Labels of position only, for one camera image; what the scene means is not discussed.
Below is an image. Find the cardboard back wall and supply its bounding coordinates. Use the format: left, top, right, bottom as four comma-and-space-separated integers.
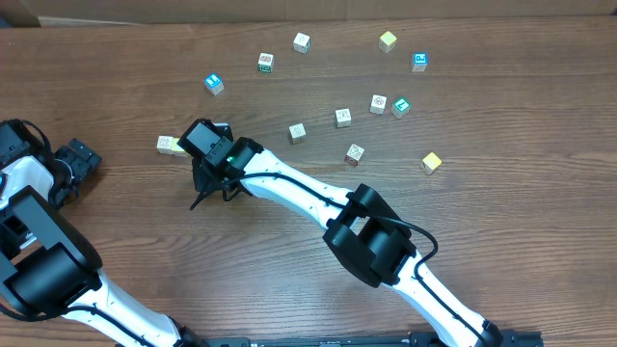
1, 0, 616, 26

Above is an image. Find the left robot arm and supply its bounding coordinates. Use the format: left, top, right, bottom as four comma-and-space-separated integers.
1, 119, 206, 346

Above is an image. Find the blue top block upper right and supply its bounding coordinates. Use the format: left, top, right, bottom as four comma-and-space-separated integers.
411, 52, 428, 72

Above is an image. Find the red letter white block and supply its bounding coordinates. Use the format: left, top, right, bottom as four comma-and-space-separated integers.
156, 136, 174, 154

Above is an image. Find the green letter block upper left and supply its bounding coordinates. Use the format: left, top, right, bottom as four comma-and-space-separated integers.
257, 53, 275, 73

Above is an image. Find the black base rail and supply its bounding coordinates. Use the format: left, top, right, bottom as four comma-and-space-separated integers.
204, 330, 544, 347

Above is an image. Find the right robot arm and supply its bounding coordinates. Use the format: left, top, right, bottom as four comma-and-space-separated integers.
178, 119, 503, 346

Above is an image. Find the green seven block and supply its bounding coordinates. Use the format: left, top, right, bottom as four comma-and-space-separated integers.
391, 96, 411, 119

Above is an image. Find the blue block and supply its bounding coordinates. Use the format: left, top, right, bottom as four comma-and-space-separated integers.
411, 52, 428, 72
203, 73, 225, 95

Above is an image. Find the plain white block centre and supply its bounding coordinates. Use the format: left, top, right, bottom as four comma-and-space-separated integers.
289, 123, 307, 145

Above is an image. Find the white picture block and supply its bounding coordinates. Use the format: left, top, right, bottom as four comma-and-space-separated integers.
369, 94, 387, 115
335, 108, 352, 128

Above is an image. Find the yellow block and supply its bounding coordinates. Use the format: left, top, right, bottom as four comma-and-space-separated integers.
421, 152, 443, 174
171, 138, 189, 157
379, 31, 397, 53

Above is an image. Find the white picture block right centre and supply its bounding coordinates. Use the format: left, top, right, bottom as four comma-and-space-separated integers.
369, 94, 387, 115

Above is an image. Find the red edged picture block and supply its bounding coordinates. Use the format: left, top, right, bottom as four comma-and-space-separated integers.
344, 144, 364, 166

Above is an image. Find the white block top centre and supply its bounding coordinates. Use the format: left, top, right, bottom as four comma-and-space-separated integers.
293, 33, 310, 54

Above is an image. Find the blue top block far left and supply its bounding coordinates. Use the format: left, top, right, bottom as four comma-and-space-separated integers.
203, 73, 225, 95

